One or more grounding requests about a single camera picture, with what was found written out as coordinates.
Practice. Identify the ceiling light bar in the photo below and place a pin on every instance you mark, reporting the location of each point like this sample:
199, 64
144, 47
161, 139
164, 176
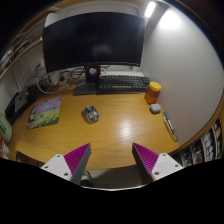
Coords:
150, 9

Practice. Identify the eyeglasses on desk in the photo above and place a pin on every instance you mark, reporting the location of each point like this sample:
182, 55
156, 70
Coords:
169, 127

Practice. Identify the floral mouse pad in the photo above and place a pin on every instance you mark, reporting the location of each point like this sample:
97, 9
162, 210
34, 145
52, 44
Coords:
44, 114

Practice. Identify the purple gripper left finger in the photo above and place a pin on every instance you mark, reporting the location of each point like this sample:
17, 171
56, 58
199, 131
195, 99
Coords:
71, 166

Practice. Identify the black monitor stand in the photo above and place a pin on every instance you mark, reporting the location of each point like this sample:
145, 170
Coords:
90, 84

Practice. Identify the transparent computer mouse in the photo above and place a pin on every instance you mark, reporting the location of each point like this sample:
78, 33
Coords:
91, 113

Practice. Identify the white power strip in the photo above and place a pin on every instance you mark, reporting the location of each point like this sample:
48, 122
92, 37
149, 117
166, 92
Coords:
58, 80

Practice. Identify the green appliance at left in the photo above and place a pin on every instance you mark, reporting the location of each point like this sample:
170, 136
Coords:
5, 129

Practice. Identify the black computer monitor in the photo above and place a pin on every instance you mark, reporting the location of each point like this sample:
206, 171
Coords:
103, 38

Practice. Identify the black keyboard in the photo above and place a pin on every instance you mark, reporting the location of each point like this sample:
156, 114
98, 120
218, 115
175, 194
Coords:
122, 83

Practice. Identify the orange pill bottle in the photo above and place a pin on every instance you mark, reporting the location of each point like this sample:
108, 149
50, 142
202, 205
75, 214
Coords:
152, 92

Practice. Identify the grey earbuds case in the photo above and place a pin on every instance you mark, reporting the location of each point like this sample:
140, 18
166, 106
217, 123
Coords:
155, 108

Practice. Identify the bookshelf at right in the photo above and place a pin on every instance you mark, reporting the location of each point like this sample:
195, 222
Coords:
207, 148

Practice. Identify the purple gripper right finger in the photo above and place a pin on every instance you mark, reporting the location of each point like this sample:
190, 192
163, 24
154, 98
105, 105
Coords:
153, 166

